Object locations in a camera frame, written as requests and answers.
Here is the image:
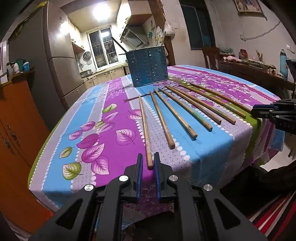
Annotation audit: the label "wooden chopstick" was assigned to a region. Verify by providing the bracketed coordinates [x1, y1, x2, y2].
[166, 86, 222, 125]
[159, 88, 213, 132]
[179, 84, 246, 118]
[154, 89, 198, 140]
[166, 85, 236, 125]
[190, 82, 251, 113]
[149, 91, 175, 150]
[138, 95, 154, 170]
[111, 37, 127, 53]

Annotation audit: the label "kitchen counter cabinets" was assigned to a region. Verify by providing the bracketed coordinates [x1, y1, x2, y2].
[82, 64, 130, 89]

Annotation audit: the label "kitchen window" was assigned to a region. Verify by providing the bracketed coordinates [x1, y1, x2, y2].
[88, 27, 118, 68]

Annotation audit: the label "dark wooden side table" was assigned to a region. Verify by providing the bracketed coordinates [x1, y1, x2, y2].
[218, 61, 295, 99]

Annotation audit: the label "blue water bottle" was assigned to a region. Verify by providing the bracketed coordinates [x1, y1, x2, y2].
[280, 49, 288, 81]

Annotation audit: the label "floral striped tablecloth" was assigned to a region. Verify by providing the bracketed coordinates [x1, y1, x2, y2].
[28, 65, 285, 211]

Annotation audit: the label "wooden chair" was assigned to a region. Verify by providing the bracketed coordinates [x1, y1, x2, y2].
[202, 47, 220, 71]

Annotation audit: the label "orange wooden cabinet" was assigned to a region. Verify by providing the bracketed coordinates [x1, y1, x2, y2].
[1, 71, 49, 233]

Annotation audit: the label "white plastic bag hanging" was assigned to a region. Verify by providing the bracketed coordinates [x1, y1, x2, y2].
[164, 21, 175, 37]

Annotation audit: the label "blue perforated utensil holder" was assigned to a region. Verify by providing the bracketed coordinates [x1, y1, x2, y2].
[125, 46, 168, 87]

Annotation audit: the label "blue lidded jar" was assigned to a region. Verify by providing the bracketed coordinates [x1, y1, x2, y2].
[23, 61, 30, 72]

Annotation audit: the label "range hood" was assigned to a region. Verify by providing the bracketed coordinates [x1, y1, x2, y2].
[120, 26, 148, 49]

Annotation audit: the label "white bottle red label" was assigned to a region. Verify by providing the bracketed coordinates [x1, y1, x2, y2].
[12, 63, 20, 74]

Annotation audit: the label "grey refrigerator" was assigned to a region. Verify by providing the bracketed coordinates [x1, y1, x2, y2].
[8, 1, 86, 130]

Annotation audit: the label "framed wall picture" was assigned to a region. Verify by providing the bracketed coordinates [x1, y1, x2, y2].
[234, 0, 265, 17]

